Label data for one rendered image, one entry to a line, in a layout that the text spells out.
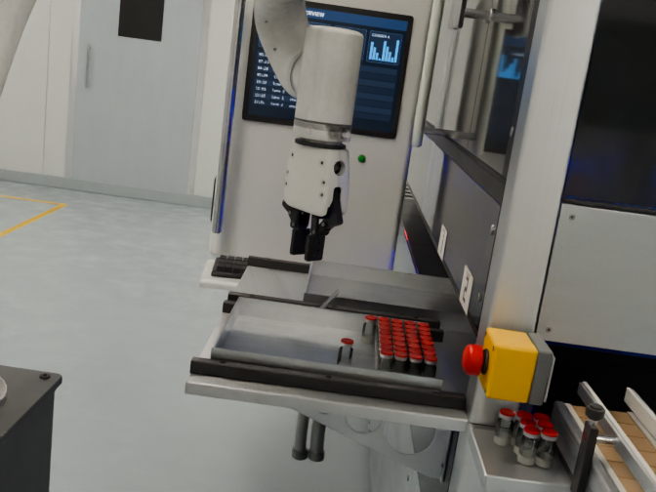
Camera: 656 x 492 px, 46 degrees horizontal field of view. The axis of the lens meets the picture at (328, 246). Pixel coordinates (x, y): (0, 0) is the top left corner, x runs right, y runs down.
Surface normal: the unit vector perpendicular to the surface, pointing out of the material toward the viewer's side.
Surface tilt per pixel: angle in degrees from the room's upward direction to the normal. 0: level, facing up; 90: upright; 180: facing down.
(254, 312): 90
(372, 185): 90
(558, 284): 90
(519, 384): 90
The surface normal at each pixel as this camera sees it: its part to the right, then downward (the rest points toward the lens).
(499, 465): 0.13, -0.97
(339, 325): -0.04, 0.22
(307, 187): -0.74, 0.13
